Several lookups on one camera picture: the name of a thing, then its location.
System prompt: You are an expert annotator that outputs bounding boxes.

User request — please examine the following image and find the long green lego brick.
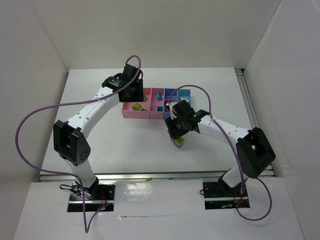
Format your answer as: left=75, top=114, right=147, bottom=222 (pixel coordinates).
left=132, top=102, right=142, bottom=111

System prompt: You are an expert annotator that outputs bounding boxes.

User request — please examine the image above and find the multicolour lego stack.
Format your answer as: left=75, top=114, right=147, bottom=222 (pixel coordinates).
left=167, top=130, right=185, bottom=148

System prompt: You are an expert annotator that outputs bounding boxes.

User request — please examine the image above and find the small cyan lego brick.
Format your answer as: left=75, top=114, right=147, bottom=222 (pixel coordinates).
left=155, top=93, right=163, bottom=101

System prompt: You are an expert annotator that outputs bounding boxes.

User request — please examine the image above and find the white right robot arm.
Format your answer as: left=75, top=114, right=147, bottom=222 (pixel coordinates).
left=165, top=100, right=276, bottom=192

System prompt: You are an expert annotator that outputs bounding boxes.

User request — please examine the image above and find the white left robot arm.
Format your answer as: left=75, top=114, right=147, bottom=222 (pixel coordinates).
left=53, top=64, right=144, bottom=198

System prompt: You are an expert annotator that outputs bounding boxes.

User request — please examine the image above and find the large pink container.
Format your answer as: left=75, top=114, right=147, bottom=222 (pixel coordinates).
left=121, top=88, right=151, bottom=119

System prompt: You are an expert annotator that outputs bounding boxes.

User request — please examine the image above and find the light blue container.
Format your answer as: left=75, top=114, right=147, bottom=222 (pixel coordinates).
left=177, top=88, right=192, bottom=105

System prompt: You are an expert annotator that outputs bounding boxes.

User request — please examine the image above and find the dark blue container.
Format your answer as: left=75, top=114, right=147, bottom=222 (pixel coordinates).
left=163, top=88, right=178, bottom=119

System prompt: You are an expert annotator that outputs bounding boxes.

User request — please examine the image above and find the narrow pink container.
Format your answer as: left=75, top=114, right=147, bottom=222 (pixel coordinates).
left=149, top=87, right=165, bottom=120

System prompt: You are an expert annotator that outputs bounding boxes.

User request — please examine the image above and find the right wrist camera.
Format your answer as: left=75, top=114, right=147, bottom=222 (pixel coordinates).
left=167, top=102, right=177, bottom=120

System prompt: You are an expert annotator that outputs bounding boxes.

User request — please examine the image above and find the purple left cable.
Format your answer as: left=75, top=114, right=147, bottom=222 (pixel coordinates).
left=15, top=55, right=142, bottom=233

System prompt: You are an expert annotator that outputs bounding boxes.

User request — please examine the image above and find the aluminium front rail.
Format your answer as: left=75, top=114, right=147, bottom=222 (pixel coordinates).
left=38, top=170, right=276, bottom=183

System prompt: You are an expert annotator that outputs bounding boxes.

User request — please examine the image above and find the aluminium side rail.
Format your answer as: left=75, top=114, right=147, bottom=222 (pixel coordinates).
left=234, top=68, right=260, bottom=128

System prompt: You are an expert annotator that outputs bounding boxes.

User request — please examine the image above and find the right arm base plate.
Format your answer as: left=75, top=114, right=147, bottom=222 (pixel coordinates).
left=199, top=181, right=250, bottom=210

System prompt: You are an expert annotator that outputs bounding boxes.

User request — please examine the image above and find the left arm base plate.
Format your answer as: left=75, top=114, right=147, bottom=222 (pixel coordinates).
left=59, top=182, right=116, bottom=213

